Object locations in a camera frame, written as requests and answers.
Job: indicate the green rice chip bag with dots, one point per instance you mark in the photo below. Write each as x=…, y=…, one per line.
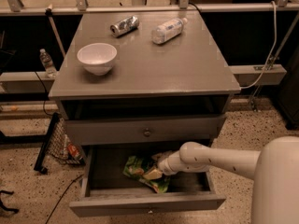
x=136, y=166

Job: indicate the clear water bottle on ledge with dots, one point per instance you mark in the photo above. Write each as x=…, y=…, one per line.
x=48, y=63

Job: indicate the silver drink can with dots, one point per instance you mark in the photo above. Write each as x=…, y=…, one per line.
x=124, y=26

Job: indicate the white bowl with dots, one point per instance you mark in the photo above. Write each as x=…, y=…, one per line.
x=97, y=58

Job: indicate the wooden stick with black tape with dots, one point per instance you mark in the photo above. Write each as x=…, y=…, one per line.
x=48, y=13

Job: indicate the grey wooden drawer cabinet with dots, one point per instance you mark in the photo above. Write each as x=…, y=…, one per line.
x=187, y=76

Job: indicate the black object at left floor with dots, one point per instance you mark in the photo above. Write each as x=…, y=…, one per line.
x=4, y=206

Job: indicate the open grey middle drawer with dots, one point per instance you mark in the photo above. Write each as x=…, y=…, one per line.
x=106, y=191

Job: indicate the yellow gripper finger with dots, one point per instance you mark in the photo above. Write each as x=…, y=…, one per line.
x=153, y=174
x=161, y=155

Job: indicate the clear plastic bottle on cabinet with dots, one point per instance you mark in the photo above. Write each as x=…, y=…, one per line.
x=168, y=30

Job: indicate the metal rail frame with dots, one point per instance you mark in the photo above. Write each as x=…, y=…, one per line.
x=140, y=3

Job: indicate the black wire mesh basket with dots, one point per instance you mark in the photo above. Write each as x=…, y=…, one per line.
x=55, y=144

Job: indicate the round drawer knob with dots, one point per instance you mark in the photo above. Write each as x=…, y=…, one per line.
x=147, y=132

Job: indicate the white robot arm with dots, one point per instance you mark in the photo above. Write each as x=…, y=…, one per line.
x=274, y=171

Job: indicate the closed grey upper drawer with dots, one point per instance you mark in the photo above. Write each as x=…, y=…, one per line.
x=126, y=131

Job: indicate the orange packet in basket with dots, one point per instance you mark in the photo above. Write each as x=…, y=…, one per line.
x=73, y=151

